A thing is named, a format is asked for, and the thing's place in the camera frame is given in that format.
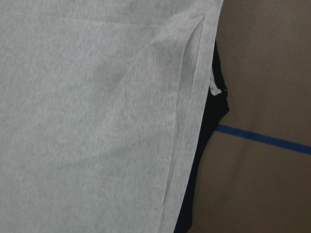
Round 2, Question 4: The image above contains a grey cartoon print t-shirt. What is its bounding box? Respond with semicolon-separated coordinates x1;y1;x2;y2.
0;0;223;233

